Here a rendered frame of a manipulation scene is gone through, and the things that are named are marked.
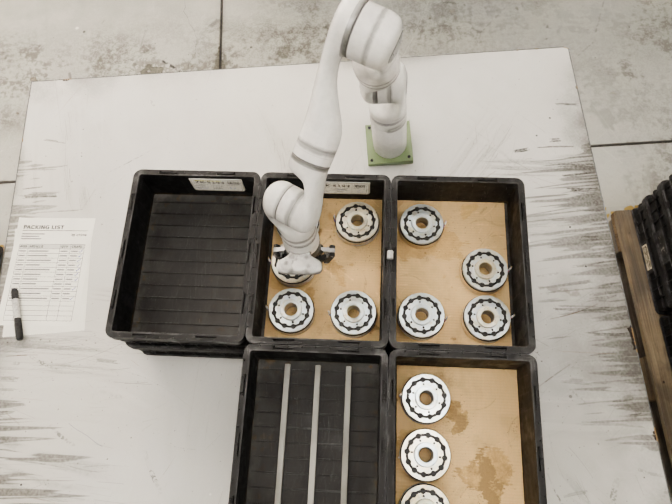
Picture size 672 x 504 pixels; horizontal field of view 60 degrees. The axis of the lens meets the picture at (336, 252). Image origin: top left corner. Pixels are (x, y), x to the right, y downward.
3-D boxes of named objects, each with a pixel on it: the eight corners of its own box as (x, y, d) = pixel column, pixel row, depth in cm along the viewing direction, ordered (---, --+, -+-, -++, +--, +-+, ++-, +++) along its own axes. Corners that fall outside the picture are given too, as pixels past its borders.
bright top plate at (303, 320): (272, 287, 133) (271, 286, 132) (316, 290, 132) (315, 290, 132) (266, 330, 130) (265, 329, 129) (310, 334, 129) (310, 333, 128)
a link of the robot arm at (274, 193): (266, 232, 115) (304, 253, 113) (253, 199, 100) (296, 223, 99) (285, 204, 117) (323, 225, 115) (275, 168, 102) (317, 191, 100)
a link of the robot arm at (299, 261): (277, 274, 117) (272, 265, 111) (280, 223, 121) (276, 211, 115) (322, 275, 117) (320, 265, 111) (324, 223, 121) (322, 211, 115)
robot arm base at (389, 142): (372, 129, 162) (368, 95, 146) (405, 127, 161) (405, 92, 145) (373, 159, 159) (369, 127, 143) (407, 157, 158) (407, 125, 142)
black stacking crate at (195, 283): (152, 191, 148) (136, 170, 137) (268, 194, 146) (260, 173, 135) (125, 347, 134) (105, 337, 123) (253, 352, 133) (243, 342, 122)
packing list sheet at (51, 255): (12, 218, 159) (11, 217, 158) (96, 213, 158) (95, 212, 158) (-6, 337, 148) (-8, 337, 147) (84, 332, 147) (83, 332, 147)
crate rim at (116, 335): (138, 173, 139) (134, 168, 136) (262, 176, 137) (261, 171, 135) (108, 339, 125) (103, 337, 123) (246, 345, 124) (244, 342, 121)
